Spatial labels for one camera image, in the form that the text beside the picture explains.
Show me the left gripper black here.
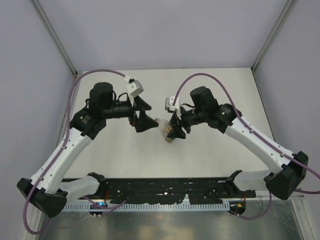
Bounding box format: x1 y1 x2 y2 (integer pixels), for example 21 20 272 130
103 93 159 132

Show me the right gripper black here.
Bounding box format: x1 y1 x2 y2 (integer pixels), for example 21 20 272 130
167 105 207 139

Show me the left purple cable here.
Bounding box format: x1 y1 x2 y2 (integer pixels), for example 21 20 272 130
22 68 133 236

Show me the aluminium frame post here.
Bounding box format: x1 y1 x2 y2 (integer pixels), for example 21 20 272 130
251 0 298 75
29 0 78 77

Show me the clear pill bottle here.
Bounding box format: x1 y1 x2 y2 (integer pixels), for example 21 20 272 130
156 118 173 137

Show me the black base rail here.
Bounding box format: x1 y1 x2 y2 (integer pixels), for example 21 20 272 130
76 177 256 205

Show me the white slotted cable duct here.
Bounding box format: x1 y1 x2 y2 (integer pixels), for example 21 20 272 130
62 201 230 213

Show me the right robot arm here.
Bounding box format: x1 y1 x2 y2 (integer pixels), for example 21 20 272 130
165 86 309 200

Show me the left aluminium frame post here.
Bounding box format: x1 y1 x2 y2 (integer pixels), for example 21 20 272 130
29 0 78 77

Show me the right aluminium frame post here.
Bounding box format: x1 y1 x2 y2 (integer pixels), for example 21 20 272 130
251 0 298 75

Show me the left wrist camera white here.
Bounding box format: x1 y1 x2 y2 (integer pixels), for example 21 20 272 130
124 75 144 100

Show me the grey pill box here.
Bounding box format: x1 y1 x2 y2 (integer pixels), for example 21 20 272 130
165 136 175 144

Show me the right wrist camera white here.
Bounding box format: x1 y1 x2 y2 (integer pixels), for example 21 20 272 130
164 96 181 119

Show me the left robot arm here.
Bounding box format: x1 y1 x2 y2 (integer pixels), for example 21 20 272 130
17 79 159 218

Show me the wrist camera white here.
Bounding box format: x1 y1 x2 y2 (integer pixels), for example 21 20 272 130
124 75 144 100
164 96 181 119

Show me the purple cable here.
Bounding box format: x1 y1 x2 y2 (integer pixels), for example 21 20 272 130
22 68 133 236
173 72 320 220

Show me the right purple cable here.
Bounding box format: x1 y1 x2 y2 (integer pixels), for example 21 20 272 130
173 72 320 220

